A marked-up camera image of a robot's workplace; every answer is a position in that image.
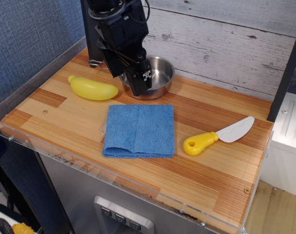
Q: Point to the yellow toy banana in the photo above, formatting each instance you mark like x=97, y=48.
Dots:
x=90, y=89

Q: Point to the silver button control panel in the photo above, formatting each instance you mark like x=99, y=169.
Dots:
x=115, y=219

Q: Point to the small steel saucepan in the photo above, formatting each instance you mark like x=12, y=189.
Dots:
x=161, y=73

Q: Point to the yellow handled toy knife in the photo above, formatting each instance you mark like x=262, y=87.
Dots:
x=194, y=145

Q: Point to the white ribbed side unit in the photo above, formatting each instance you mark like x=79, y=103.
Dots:
x=279, y=166

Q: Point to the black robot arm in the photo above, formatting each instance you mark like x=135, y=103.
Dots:
x=122, y=26

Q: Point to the yellow black object bottom left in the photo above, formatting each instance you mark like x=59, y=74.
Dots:
x=19, y=228

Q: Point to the black left frame post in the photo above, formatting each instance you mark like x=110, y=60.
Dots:
x=91, y=34

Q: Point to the blue towel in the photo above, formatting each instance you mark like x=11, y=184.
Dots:
x=139, y=131

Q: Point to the clear acrylic table guard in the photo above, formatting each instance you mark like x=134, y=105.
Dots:
x=210, y=193

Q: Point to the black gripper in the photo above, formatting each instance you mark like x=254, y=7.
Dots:
x=122, y=25

